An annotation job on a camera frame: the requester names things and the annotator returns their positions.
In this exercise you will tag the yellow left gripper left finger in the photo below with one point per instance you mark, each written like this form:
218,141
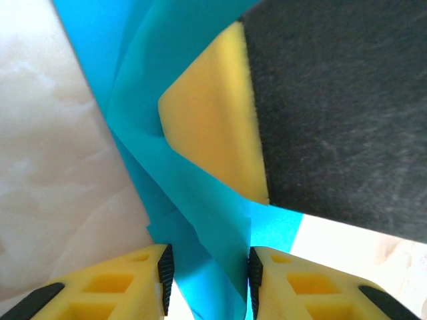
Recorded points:
110,293

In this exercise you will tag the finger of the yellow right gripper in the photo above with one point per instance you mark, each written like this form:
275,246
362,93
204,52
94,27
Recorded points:
317,116

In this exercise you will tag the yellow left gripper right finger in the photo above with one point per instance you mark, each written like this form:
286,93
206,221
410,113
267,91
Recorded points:
310,293

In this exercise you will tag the blue square paper sheet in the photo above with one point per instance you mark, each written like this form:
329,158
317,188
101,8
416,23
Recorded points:
187,200

